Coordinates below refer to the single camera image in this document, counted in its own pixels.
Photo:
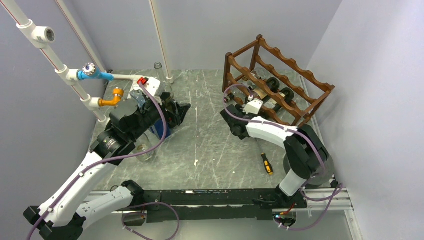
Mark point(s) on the clear stoppered glass bottle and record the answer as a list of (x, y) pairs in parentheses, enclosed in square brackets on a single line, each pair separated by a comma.
[(139, 96)]

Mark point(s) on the blue square bottle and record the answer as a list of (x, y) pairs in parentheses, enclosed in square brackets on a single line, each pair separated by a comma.
[(158, 129)]

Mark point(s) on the clear lying bottle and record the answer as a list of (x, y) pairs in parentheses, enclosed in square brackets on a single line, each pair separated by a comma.
[(142, 144)]

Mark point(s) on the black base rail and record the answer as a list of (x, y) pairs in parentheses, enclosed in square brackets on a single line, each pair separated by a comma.
[(215, 204)]

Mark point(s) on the wooden wine rack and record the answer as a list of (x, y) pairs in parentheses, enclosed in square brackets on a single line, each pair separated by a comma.
[(234, 73)]

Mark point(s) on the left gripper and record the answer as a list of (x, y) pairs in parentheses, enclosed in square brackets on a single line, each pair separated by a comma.
[(179, 110)]

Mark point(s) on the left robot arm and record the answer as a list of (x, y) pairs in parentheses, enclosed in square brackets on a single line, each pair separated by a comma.
[(66, 214)]

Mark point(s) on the white pvc pipe frame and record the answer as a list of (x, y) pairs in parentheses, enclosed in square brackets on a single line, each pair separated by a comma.
[(41, 37)]

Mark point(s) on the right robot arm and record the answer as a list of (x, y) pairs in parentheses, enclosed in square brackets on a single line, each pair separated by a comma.
[(306, 154)]

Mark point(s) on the yellow black screwdriver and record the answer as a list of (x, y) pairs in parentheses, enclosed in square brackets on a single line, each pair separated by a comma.
[(266, 163)]

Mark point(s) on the clear tall empty bottle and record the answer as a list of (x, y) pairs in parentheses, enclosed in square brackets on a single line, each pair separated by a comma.
[(161, 76)]

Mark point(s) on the orange brass tap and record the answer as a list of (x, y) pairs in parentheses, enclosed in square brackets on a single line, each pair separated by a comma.
[(117, 94)]

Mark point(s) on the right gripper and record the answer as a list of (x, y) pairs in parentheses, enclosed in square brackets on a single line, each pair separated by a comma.
[(240, 109)]

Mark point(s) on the blue tap valve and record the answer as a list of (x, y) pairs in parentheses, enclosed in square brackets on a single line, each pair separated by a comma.
[(91, 71)]

